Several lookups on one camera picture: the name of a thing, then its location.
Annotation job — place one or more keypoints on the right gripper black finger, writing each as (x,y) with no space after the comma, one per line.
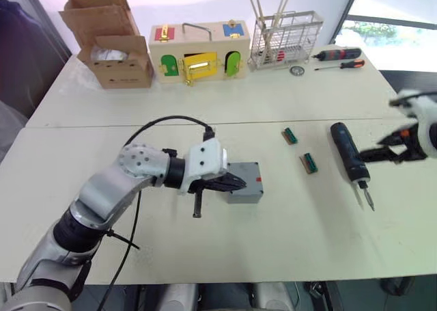
(392,137)
(379,154)

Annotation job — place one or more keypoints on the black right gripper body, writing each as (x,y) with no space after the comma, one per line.
(411,147)

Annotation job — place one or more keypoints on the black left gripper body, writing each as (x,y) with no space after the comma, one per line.
(197,195)

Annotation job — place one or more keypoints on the grey box lid red sticker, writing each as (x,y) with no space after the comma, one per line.
(247,172)

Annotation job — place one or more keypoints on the grey plastic junction box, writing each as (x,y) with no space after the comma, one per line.
(244,198)

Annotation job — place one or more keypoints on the dark blue electric screwdriver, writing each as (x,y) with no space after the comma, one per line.
(350,150)

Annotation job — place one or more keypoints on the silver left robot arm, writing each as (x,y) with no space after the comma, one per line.
(109,188)

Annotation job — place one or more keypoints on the orange black hand screwdriver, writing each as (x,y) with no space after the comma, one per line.
(351,64)

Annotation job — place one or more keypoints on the black red electric screwdriver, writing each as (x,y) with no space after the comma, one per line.
(339,54)

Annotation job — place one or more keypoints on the wooden lock box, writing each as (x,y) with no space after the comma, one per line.
(205,46)

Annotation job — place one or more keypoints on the open brown cardboard box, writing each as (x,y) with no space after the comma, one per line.
(119,73)

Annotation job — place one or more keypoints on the blue lock box panel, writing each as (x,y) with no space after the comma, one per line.
(233,29)

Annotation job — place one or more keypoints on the red lock box panel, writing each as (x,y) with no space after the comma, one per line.
(164,32)

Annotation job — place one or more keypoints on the green terminal block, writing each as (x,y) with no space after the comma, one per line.
(309,163)
(289,136)

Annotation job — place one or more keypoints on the grey rounded shape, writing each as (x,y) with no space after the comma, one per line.
(273,297)
(179,297)

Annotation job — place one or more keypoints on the green arched door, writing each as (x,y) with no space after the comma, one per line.
(232,64)
(169,65)

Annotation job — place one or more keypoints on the round metal disc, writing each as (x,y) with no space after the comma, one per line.
(297,70)

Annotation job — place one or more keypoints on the yellow hinged door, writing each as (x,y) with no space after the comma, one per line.
(200,66)

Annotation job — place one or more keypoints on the small black device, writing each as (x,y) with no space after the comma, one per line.
(314,289)

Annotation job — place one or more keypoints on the red item in basket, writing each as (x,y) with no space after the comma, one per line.
(281,56)

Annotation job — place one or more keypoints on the wooden stick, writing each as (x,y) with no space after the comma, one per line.
(281,5)
(257,17)
(287,0)
(258,1)

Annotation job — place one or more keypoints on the clear plastic bag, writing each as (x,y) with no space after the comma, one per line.
(107,54)

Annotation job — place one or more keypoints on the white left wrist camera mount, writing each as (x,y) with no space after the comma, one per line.
(205,160)

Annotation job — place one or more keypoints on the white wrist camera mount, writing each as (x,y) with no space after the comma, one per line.
(425,109)
(205,160)

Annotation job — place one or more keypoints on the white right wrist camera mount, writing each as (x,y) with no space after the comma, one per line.
(425,109)

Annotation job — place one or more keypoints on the black window frame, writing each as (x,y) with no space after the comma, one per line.
(348,10)

